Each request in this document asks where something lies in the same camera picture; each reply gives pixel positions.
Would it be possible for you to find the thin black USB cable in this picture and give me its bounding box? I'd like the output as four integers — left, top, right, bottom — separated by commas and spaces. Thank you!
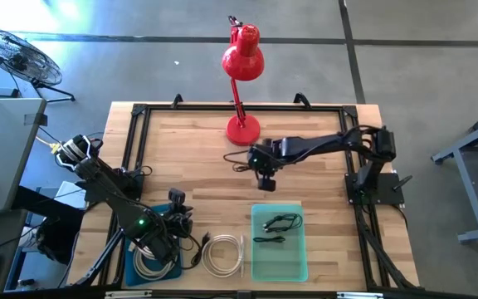
223, 149, 261, 174

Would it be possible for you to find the white ethernet cable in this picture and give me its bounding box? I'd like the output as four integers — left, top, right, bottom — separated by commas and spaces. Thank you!
200, 234, 246, 278
132, 243, 178, 282
133, 244, 178, 282

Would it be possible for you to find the translucent green plastic bin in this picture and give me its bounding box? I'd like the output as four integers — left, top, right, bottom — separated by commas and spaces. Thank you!
250, 203, 309, 282

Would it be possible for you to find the red desk lamp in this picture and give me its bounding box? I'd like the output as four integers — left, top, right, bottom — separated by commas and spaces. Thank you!
221, 15, 265, 147

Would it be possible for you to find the white paper sheet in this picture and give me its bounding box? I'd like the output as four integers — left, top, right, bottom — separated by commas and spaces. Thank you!
54, 181, 87, 211

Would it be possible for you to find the black bag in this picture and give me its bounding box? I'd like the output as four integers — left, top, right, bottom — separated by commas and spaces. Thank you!
35, 215, 83, 266

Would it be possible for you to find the grey desk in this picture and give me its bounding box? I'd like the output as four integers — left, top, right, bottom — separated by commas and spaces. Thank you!
0, 96, 47, 213

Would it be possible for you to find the grey metal table stand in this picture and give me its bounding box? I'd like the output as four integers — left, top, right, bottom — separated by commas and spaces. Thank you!
431, 105, 478, 245

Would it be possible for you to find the black floor fan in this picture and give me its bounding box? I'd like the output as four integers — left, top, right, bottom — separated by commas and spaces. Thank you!
0, 27, 76, 104

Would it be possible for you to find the black aluminium table frame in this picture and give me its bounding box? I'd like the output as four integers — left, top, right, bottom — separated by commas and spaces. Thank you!
72, 93, 422, 292

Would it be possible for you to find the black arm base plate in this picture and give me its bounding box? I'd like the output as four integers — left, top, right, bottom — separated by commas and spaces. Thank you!
83, 168, 144, 204
345, 172, 413, 205

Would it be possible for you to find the silver metal bracket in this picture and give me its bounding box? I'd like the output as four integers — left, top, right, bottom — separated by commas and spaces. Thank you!
105, 289, 153, 299
336, 292, 384, 299

